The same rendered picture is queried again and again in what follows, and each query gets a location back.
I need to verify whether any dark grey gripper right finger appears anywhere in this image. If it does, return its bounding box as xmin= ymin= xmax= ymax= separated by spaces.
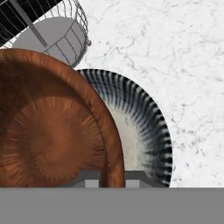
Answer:
xmin=123 ymin=170 xmax=162 ymax=188

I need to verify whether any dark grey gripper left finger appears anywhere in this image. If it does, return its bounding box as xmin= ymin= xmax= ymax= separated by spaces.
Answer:
xmin=64 ymin=170 xmax=102 ymax=188

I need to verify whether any black and white striped bowl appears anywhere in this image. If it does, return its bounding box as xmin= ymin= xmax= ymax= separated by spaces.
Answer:
xmin=76 ymin=68 xmax=173 ymax=188

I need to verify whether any brown wooden bowl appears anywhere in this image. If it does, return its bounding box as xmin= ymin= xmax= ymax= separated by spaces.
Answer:
xmin=0 ymin=48 xmax=126 ymax=188

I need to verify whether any grey wire basket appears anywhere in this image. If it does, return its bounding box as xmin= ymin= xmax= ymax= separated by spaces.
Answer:
xmin=0 ymin=0 xmax=92 ymax=69

